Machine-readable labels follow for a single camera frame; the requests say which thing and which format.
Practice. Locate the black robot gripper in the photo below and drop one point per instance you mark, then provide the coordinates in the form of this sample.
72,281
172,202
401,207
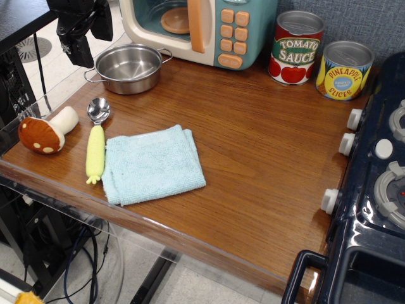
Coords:
77,18

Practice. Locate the light blue towel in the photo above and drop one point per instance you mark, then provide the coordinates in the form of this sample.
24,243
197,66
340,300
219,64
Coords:
151,166

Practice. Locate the small steel pot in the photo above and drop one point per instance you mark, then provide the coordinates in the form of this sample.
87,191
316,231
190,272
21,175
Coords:
131,68

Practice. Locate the round floor vent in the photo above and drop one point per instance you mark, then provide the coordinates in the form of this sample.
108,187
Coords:
29,49

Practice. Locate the black side desk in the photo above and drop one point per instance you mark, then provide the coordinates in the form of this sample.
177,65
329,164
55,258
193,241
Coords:
19,20

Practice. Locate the plush brown mushroom toy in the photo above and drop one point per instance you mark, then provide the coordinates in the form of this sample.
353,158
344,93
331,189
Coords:
47,137

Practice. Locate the toy microwave oven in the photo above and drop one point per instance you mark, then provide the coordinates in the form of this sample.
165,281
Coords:
224,34

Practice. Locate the tomato sauce can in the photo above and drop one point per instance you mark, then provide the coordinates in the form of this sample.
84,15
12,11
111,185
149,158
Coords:
296,42

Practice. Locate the pineapple slices can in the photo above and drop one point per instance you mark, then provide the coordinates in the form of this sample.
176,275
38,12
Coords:
344,69

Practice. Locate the yellow fuzzy object corner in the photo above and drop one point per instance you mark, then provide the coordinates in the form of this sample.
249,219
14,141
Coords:
27,298

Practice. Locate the white stove knob upper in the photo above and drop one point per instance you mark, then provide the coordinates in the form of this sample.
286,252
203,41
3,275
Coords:
354,119

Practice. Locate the white stove knob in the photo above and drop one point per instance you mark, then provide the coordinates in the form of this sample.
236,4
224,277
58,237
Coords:
329,200
354,119
346,144

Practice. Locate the white stove knob middle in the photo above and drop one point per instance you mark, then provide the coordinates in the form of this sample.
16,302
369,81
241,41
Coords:
346,144

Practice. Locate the white stove knob lower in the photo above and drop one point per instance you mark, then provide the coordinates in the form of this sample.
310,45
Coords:
329,200

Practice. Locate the dark blue toy stove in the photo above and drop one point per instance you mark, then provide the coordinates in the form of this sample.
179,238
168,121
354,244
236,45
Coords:
364,262

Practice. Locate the scoop with yellow handle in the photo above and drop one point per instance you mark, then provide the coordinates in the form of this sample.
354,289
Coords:
98,111

